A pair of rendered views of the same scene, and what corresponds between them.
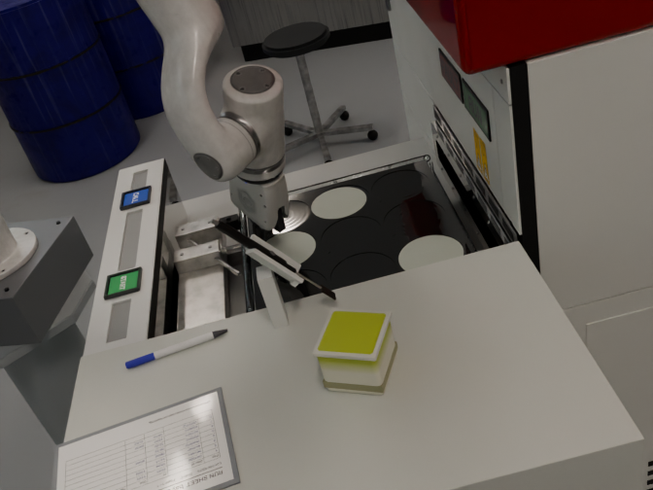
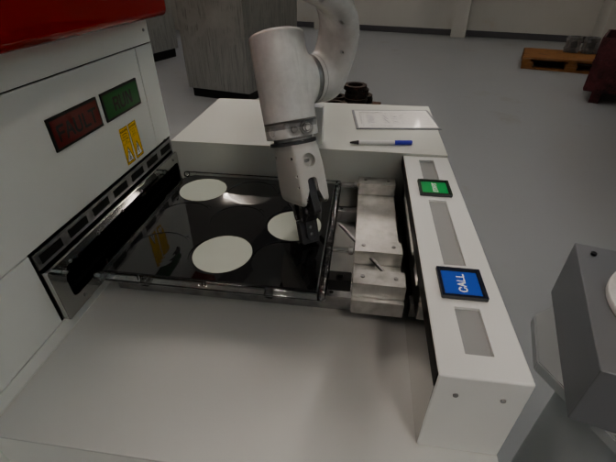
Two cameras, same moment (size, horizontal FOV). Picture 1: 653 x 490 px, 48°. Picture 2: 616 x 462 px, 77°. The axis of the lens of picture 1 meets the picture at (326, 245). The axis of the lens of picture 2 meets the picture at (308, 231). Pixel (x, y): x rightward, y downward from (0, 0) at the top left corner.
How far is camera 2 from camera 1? 1.63 m
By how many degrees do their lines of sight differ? 110
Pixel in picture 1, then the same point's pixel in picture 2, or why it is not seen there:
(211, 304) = (367, 220)
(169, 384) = (384, 135)
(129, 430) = (402, 126)
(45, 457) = not seen: outside the picture
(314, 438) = not seen: hidden behind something
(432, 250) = (199, 191)
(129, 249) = (443, 221)
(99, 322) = (444, 171)
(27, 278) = (578, 264)
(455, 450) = not seen: hidden behind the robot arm
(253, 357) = (337, 134)
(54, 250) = (584, 315)
